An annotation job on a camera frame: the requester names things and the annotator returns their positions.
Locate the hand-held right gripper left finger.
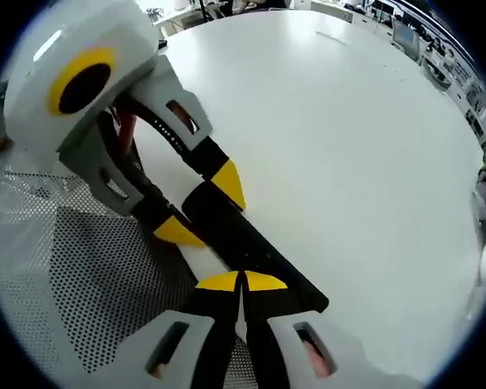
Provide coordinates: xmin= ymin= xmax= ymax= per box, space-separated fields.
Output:
xmin=79 ymin=270 xmax=242 ymax=389

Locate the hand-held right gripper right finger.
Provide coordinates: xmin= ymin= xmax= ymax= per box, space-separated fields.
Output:
xmin=241 ymin=270 xmax=427 ymax=389

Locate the black remote control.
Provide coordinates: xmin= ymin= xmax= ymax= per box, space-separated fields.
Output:
xmin=181 ymin=181 xmax=330 ymax=315

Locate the person's right hand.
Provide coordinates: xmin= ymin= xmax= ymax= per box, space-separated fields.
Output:
xmin=301 ymin=328 xmax=334 ymax=376

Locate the person's left hand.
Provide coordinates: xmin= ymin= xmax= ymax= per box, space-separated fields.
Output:
xmin=115 ymin=108 xmax=138 ymax=159

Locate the small potted plant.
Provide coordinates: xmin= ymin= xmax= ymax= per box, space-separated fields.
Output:
xmin=145 ymin=6 xmax=164 ymax=26

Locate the grey mesh chair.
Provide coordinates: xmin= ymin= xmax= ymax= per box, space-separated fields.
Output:
xmin=0 ymin=152 xmax=264 ymax=389

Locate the pale blue office chair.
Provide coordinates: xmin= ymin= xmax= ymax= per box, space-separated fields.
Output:
xmin=390 ymin=16 xmax=423 ymax=62

